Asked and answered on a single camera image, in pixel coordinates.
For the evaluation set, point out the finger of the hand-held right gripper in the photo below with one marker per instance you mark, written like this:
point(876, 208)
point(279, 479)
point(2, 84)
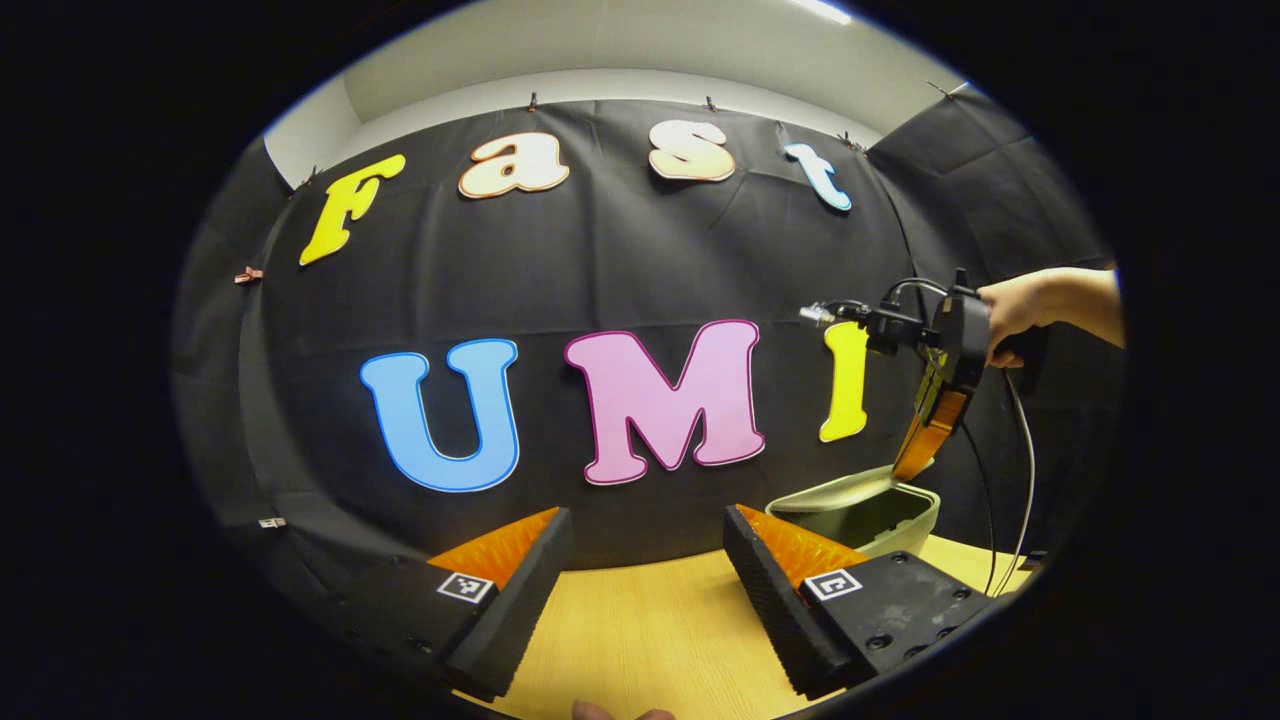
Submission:
point(928, 440)

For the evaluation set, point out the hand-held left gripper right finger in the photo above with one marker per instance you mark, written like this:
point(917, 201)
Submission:
point(770, 610)

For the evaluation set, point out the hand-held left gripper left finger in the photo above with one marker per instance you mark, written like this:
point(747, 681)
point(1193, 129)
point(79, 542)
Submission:
point(520, 610)

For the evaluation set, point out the pale green desktop garbage bin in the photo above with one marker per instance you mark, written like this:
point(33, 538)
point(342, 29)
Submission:
point(850, 490)

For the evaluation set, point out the wooden desktop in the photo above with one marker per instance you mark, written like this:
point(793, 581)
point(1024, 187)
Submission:
point(650, 630)

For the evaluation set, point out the black backdrop cloth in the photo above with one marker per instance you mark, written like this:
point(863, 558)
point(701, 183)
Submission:
point(560, 270)

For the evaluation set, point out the copper cloth clip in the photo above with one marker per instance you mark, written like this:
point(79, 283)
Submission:
point(248, 274)

